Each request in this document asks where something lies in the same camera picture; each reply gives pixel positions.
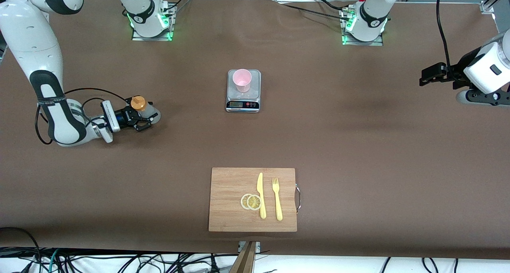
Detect black looped floor cable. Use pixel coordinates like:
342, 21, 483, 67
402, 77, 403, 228
0, 227, 42, 265

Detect brown table cover sheet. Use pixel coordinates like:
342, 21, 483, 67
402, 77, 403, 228
0, 0, 510, 261

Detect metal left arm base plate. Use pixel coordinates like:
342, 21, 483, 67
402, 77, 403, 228
341, 6, 385, 46

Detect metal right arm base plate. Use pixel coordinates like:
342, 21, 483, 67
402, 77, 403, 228
131, 1, 177, 41

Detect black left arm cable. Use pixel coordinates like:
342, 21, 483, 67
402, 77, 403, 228
437, 0, 453, 73

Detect small metal bracket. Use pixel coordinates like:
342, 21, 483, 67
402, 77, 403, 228
238, 241, 261, 254

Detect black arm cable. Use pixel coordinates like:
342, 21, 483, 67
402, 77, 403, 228
437, 0, 453, 73
35, 88, 130, 145

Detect wooden post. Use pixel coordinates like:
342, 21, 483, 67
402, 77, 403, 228
229, 241, 256, 273

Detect translucent sauce bottle orange cap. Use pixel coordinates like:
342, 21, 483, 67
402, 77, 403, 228
131, 96, 162, 125

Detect teal cable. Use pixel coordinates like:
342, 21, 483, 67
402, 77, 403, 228
46, 248, 61, 273

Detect silver digital kitchen scale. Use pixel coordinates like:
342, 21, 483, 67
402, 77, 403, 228
226, 69, 262, 114

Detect pink plastic cup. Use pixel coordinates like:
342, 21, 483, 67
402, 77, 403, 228
233, 69, 253, 93

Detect black cable on table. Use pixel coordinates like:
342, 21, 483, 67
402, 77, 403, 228
278, 0, 352, 22

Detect black cable bundle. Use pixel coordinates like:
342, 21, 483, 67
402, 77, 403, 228
157, 0, 196, 16

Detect yellow plastic fork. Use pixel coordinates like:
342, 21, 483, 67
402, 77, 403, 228
272, 177, 283, 221

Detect yellow plastic knife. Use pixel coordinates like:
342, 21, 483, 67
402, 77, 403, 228
257, 172, 267, 220

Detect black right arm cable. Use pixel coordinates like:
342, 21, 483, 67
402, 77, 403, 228
35, 88, 130, 145

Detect aluminium frame profile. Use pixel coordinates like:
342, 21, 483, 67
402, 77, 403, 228
480, 0, 510, 14

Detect wooden cutting board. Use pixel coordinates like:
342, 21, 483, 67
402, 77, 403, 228
208, 167, 302, 233

